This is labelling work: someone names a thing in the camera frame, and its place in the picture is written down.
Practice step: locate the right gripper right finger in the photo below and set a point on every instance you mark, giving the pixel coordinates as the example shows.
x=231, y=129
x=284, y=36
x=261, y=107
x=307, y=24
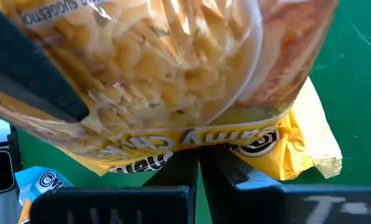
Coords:
x=297, y=205

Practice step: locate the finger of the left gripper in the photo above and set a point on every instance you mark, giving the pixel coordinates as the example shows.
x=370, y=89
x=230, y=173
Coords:
x=17, y=62

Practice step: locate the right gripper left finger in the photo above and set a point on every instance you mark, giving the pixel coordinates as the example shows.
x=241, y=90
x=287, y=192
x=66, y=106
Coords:
x=110, y=205

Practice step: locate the yellow Maruchan noodle pack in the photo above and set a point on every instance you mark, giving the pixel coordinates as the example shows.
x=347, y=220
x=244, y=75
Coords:
x=172, y=77

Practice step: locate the blue-edged Maruchan noodle pack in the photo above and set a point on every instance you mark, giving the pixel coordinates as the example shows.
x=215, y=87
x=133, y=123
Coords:
x=33, y=183

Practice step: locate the green table mat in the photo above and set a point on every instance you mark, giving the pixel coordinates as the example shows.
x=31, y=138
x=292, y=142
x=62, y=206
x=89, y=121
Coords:
x=359, y=124

